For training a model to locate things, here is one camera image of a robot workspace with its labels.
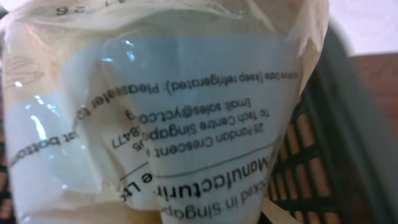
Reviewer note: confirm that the cream plastic food bag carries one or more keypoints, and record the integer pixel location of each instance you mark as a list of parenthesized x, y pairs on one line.
[(151, 111)]

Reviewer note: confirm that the grey plastic basket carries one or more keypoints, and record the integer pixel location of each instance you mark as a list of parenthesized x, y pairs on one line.
[(338, 162)]

